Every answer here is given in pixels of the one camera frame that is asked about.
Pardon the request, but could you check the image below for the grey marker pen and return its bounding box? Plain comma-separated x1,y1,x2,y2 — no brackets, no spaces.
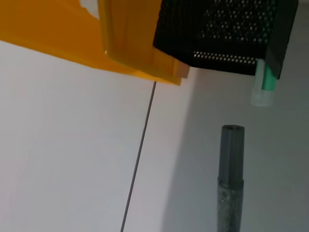
216,124,246,232

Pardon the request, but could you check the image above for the black mesh pen holder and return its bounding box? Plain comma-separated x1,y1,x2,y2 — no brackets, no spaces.
153,0,300,80

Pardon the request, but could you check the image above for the yellow plastic bin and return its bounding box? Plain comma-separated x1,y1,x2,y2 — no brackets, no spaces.
0,0,191,87

